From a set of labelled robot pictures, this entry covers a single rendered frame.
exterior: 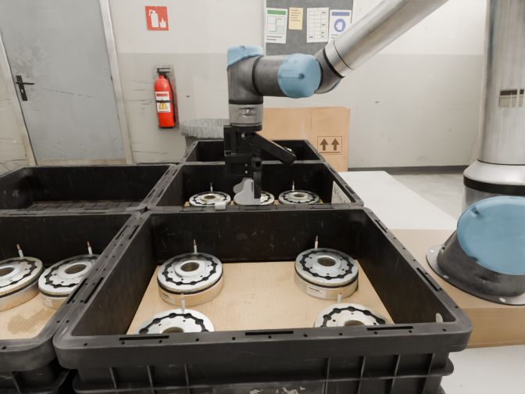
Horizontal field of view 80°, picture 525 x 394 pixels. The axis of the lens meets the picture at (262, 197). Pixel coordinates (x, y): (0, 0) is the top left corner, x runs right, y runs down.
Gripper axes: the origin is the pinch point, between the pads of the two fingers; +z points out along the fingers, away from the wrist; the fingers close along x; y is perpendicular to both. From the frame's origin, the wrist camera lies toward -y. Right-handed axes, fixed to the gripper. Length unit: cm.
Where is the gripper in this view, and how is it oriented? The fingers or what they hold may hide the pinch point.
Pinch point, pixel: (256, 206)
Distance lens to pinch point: 76.7
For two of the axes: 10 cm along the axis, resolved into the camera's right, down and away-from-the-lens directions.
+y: -9.9, 0.5, -1.2
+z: 0.0, 9.3, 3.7
